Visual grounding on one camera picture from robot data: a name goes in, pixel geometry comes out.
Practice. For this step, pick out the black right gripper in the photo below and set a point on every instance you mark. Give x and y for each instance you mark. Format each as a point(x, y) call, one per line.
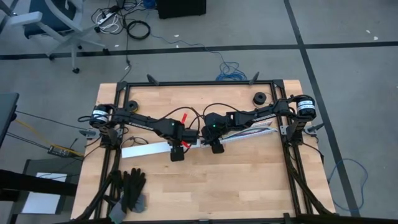
point(216, 126)

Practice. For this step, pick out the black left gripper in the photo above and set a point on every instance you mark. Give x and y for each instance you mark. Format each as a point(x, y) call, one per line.
point(186, 137)

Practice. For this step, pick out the white raceway cover strip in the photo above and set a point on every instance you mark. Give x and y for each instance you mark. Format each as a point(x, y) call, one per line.
point(146, 150)

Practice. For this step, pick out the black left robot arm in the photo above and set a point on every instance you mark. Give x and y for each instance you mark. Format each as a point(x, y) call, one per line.
point(136, 119)

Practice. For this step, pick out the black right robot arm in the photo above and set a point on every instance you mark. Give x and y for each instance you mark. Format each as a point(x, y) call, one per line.
point(267, 115)

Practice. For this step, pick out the black work glove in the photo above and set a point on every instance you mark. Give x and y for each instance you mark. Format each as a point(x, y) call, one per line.
point(117, 211)
point(133, 186)

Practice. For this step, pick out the small black electronics box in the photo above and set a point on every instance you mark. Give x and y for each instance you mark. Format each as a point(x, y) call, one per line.
point(57, 151)

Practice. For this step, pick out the white paper sheet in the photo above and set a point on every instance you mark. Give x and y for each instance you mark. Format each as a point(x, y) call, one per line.
point(43, 202)

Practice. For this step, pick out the black computer case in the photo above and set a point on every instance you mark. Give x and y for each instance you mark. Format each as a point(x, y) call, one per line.
point(180, 7)

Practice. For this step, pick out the grey cabinet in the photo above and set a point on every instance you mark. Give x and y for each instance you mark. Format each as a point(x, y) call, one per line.
point(31, 165)

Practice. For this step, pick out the black flat crossbar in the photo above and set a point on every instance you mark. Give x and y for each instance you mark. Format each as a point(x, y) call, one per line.
point(31, 183)

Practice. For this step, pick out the white power strip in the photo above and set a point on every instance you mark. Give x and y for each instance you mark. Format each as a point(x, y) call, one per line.
point(105, 18)

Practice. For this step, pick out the black side desk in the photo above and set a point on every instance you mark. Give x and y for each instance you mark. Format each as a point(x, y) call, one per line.
point(7, 115)

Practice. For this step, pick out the grey office chair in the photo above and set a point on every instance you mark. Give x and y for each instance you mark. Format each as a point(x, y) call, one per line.
point(49, 15)

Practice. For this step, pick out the black aluminium frame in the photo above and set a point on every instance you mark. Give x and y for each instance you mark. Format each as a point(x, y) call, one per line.
point(199, 83)

